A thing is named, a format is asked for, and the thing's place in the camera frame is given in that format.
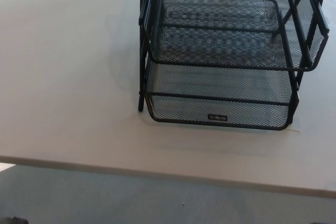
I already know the black mesh tray with label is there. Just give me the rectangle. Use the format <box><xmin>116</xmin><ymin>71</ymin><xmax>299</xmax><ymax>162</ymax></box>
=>
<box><xmin>145</xmin><ymin>0</ymin><xmax>301</xmax><ymax>132</ymax></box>

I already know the dark grey lump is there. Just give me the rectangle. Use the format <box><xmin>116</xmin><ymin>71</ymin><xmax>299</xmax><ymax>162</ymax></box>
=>
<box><xmin>7</xmin><ymin>216</ymin><xmax>28</xmax><ymax>224</ymax></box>

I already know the black metal rack frame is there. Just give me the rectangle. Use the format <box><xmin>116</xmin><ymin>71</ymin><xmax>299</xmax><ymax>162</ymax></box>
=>
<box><xmin>137</xmin><ymin>0</ymin><xmax>330</xmax><ymax>125</ymax></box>

